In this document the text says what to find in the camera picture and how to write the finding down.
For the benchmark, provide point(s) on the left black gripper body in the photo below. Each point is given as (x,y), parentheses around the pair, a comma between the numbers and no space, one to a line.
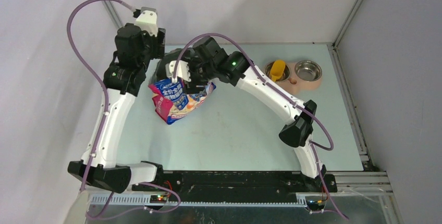
(154,46)

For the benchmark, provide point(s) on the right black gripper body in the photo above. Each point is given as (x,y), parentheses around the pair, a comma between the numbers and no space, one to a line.
(200,74)

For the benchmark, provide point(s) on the colourful pet food bag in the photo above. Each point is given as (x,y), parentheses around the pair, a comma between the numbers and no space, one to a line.
(170,101)

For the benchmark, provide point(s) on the yellow plastic scoop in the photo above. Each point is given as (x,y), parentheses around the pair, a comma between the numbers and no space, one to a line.
(277,70)

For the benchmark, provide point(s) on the pink double bowl stand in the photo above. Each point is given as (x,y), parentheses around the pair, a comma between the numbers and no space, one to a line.
(294,84)

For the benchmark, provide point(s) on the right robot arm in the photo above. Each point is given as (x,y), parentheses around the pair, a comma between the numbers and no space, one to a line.
(302,130)

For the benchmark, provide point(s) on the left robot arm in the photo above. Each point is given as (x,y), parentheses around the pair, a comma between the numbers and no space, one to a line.
(122,81)

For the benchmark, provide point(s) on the left steel bowl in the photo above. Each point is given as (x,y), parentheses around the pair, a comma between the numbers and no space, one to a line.
(286,72)

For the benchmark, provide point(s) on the steel bowl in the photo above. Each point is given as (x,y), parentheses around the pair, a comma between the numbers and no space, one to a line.
(286,72)
(308,70)

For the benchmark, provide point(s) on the right steel bowl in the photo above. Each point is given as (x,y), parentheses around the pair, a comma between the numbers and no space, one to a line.
(308,70)

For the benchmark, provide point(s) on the left electronics board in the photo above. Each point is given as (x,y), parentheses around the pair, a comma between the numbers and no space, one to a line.
(158,199)

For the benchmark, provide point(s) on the electronics board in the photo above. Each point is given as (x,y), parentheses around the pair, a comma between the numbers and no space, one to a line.
(158,199)
(314,207)

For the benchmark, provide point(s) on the right electronics board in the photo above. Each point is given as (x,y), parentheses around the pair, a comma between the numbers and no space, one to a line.
(314,207)

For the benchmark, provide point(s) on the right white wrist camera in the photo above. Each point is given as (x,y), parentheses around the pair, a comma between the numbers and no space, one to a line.
(176,70)

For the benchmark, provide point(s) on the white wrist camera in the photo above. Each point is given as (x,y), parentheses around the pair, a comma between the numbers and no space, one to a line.
(146,20)
(176,70)

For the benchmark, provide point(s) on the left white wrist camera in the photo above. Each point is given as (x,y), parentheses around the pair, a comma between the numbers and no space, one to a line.
(146,20)

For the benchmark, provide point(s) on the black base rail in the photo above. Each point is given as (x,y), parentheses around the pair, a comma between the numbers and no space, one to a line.
(266,187)

